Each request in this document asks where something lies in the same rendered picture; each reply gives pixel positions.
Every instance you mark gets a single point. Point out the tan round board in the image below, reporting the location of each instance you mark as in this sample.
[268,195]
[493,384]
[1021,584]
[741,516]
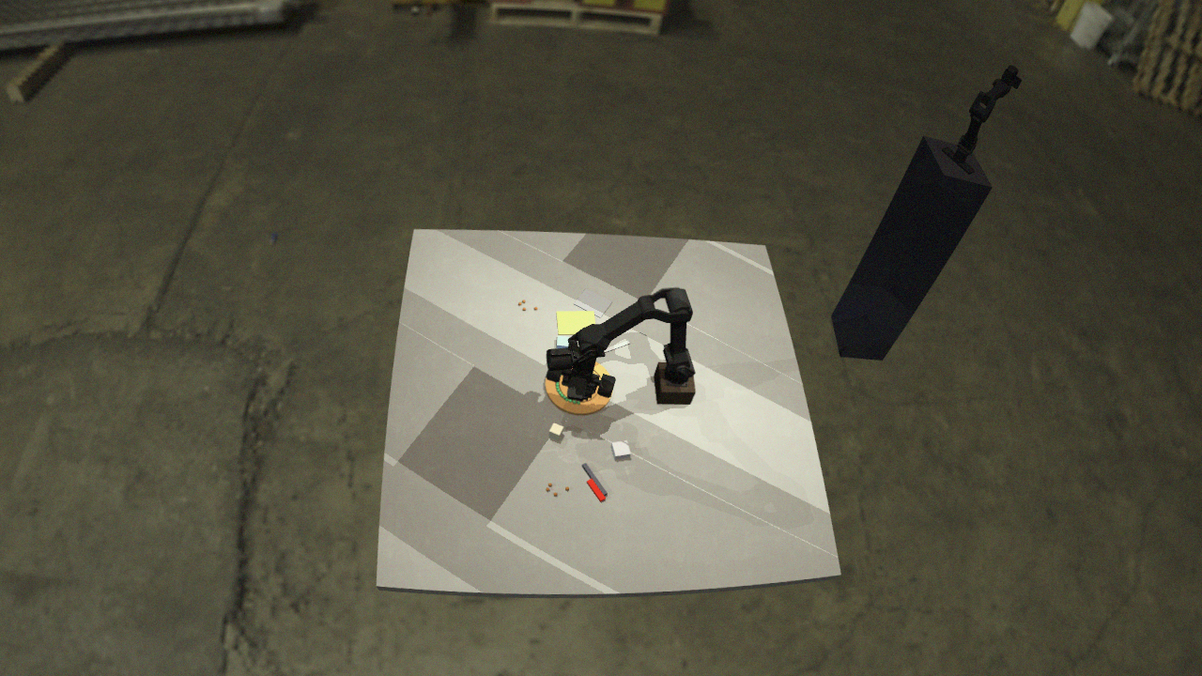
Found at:
[586,407]

